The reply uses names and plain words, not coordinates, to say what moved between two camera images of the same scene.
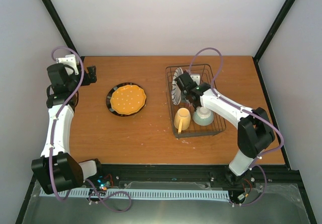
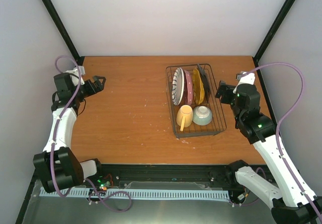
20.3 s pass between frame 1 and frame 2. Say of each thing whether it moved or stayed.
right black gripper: moved
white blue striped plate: stayed
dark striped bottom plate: moved
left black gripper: moved
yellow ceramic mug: moved
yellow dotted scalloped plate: moved
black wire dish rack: stayed
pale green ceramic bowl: stayed
